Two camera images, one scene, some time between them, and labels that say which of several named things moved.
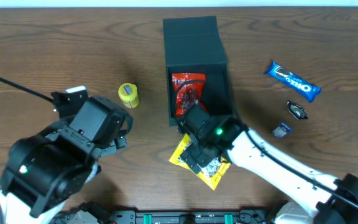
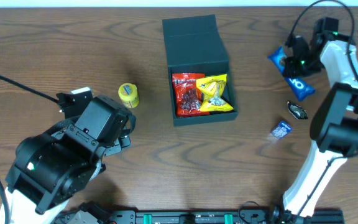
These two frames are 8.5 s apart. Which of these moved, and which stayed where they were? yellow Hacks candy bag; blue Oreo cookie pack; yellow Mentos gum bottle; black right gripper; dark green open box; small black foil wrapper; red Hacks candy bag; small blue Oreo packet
Moved: blue Oreo cookie pack; black right gripper; yellow Hacks candy bag
Stayed: yellow Mentos gum bottle; dark green open box; small blue Oreo packet; red Hacks candy bag; small black foil wrapper
